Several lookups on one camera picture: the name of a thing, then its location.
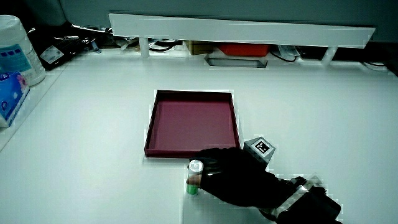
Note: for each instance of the person's right hand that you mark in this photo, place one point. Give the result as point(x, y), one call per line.
point(236, 177)

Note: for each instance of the green glue stick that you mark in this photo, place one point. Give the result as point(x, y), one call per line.
point(195, 165)

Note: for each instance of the person's right forearm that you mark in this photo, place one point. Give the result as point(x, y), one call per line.
point(314, 208)

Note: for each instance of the maroon square tray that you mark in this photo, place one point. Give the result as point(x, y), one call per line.
point(192, 124)

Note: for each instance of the red box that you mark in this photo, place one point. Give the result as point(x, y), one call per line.
point(244, 49)

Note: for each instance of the brown cardboard box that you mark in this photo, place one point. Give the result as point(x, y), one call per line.
point(199, 48)

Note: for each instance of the clear plastic bag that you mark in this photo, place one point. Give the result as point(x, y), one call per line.
point(287, 50)

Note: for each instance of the white desk shelf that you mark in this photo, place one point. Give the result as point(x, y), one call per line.
point(236, 31)

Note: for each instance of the black bag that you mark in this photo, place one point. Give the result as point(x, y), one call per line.
point(63, 39)

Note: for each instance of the blue tissue packet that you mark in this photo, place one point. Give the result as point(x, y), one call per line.
point(11, 93)

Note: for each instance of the white wet wipes canister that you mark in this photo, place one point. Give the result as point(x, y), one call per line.
point(18, 40)

